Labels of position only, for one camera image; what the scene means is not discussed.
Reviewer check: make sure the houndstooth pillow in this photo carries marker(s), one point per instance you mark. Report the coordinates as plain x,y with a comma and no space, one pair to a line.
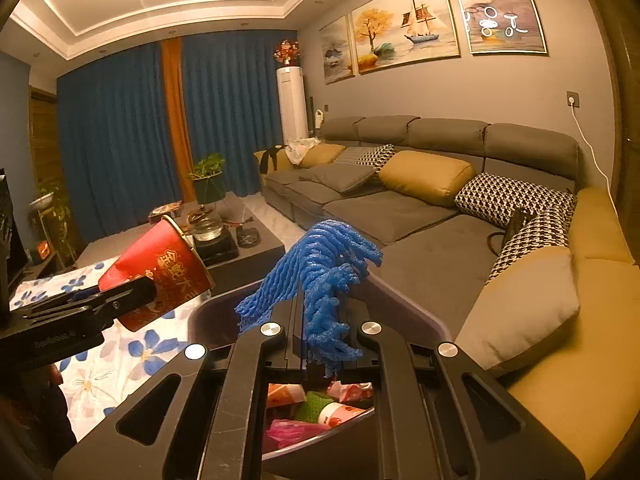
535,245
505,197

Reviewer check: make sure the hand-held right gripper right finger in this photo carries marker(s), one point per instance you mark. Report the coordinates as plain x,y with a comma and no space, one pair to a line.
362,350

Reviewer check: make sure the orange flower bouquet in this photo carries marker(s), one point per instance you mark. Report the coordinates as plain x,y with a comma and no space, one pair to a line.
287,52

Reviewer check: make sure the small mustard pillow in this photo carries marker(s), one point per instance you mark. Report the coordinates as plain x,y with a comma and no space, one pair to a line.
322,156

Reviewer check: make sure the plant on stand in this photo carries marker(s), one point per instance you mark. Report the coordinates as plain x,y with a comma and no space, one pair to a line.
50,210

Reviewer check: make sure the grey sectional sofa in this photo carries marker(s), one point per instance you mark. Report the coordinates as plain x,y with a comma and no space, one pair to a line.
420,220

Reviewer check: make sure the wooden door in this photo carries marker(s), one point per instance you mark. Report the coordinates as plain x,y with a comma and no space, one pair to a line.
620,60

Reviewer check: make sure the black tea stove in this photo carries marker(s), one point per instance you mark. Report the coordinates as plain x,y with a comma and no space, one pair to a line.
217,249

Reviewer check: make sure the white standing air conditioner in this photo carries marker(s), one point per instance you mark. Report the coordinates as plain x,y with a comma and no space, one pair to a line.
292,105

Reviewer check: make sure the blue foam net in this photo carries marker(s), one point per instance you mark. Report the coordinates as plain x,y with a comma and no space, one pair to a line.
325,270

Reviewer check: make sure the white cloth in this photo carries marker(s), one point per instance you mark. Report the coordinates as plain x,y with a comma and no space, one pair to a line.
302,149

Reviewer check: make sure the diamond patterned pillow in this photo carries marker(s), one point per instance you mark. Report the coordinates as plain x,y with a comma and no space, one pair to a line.
367,156

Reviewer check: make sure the cream pillow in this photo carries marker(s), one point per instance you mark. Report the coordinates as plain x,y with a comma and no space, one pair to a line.
520,310

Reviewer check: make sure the potted green plant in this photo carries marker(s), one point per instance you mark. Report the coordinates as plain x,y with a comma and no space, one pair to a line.
207,175

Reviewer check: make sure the dark grey coffee table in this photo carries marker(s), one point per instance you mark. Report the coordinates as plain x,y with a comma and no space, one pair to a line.
260,255

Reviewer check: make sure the pink foam net sleeve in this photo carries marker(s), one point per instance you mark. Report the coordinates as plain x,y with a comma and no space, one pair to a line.
290,434

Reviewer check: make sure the small orange device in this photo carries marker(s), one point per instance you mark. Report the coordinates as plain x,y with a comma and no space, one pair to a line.
45,251

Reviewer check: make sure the glass kettle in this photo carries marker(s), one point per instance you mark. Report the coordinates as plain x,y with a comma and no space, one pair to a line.
206,225

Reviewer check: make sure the dark ashtray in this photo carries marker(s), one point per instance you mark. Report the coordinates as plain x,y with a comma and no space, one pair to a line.
248,236

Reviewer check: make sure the orange curtain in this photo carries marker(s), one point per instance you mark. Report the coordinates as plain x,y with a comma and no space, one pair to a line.
176,120

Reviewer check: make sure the green foam net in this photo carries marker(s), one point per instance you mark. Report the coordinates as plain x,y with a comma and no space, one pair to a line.
314,407

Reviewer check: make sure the printed box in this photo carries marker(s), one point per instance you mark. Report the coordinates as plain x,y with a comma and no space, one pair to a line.
165,211

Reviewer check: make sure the grey cushion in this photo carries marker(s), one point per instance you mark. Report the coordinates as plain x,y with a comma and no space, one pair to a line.
345,177

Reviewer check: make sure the black television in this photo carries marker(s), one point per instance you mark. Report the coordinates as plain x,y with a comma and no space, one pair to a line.
12,240

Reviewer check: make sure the red paper cup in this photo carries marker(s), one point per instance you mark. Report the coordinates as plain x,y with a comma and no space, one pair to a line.
165,265

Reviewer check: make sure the person's left forearm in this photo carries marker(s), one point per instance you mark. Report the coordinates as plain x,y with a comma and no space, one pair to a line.
30,420

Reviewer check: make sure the wall socket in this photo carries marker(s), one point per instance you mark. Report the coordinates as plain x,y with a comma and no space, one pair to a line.
573,99

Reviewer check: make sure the orange printed wrapper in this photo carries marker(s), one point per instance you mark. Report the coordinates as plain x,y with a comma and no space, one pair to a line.
285,395

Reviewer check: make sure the abstract framed painting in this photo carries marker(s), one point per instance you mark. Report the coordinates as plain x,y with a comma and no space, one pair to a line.
500,7

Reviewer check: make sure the black pouch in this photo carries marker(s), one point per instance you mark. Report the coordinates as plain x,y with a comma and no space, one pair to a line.
517,225

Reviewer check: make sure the narrow landscape painting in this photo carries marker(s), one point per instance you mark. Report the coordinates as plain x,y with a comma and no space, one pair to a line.
337,50

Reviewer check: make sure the person's left hand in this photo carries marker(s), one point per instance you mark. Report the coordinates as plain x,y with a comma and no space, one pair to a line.
54,375

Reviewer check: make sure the large mustard pillow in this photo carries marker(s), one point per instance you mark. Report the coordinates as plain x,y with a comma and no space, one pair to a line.
425,177

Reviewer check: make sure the black cloth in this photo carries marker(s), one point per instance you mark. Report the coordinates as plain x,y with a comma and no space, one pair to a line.
270,160

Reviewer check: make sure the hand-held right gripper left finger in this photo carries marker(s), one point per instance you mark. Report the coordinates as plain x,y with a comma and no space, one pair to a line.
297,340

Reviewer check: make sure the floral tablecloth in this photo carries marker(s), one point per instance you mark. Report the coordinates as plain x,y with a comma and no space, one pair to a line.
100,385

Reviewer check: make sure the blue curtain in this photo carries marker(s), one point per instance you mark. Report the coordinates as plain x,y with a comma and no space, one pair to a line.
235,110
115,135

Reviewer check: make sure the red and white snack packet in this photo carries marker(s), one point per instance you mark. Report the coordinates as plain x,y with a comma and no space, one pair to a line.
345,414

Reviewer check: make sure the grey plastic bin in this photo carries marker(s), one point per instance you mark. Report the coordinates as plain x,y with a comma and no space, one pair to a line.
400,310

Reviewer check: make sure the sailboat painting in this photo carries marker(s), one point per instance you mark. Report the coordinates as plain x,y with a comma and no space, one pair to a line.
405,25

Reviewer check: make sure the pink and white packet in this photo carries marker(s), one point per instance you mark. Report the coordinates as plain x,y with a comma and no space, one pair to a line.
352,391

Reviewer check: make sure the white jug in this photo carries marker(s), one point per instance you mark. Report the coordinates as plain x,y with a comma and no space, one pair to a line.
319,120

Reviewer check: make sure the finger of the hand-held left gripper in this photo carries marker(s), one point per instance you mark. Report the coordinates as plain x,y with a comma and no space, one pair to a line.
120,302

